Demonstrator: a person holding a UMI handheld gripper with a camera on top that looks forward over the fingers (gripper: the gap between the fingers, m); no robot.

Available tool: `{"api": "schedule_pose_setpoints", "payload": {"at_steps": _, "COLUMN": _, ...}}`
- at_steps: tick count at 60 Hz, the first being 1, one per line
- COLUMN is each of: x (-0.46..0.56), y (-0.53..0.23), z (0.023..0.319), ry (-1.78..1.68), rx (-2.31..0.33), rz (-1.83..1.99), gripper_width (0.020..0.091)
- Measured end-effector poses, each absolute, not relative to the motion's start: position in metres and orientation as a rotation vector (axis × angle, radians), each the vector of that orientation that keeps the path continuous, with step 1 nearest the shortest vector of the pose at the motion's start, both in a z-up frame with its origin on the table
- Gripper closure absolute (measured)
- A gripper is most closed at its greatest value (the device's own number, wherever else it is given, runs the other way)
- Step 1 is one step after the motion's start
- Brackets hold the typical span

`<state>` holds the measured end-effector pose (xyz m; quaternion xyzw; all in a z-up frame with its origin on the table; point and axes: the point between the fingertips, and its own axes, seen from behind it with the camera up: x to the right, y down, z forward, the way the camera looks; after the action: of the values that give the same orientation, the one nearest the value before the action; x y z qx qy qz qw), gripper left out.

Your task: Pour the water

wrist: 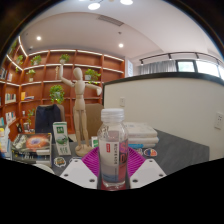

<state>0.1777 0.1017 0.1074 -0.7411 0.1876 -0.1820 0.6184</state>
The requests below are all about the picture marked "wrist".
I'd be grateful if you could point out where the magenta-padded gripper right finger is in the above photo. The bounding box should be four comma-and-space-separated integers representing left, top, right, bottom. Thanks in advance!
126, 147, 167, 190

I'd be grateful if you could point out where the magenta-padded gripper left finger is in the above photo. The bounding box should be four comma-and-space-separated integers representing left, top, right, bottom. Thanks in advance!
59, 147, 101, 190

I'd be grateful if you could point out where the clear plastic water bottle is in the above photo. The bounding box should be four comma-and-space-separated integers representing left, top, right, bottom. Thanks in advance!
97, 107, 130, 192

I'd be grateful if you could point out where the small blue orange badge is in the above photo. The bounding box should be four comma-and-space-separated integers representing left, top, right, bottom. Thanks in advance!
143, 148, 158, 158

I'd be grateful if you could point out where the small green white box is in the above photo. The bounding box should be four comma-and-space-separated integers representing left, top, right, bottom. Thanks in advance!
90, 135, 100, 149

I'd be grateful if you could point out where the green white drink carton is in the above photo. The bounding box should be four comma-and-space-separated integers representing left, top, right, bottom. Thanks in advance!
52, 121, 72, 157

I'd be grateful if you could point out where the stack of white books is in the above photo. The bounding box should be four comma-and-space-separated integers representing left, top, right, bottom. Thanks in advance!
123, 121, 160, 149

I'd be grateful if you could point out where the stack of dark books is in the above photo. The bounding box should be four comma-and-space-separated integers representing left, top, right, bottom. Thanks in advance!
11, 132, 53, 166

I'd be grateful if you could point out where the tan chair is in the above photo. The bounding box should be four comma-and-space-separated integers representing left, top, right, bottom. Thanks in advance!
72, 103, 105, 143

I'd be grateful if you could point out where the chair with dark jacket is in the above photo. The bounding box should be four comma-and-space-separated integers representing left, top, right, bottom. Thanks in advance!
34, 103, 66, 135

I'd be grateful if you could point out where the wooden artist mannequin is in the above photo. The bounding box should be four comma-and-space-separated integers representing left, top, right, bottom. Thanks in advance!
59, 67, 103, 157

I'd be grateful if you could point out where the orange wooden shelf unit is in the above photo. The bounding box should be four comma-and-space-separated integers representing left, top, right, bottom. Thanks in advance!
0, 35, 126, 141

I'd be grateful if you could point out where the grey white curtain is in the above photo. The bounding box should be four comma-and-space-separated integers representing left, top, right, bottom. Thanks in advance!
138, 59, 178, 76

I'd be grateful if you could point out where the window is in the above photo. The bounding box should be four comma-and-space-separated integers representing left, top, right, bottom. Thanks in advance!
176, 59, 224, 79

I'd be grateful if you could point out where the ceiling air vent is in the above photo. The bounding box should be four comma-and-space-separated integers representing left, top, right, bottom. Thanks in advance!
97, 14, 125, 27

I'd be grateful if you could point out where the ceiling lamp with round bulbs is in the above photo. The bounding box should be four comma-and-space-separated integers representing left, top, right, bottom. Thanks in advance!
79, 0, 134, 11

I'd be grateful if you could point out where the large white wall socket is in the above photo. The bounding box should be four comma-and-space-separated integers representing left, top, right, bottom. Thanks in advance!
214, 112, 224, 131

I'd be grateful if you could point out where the black ceiling track rail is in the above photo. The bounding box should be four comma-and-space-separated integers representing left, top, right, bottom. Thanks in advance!
139, 51, 224, 66

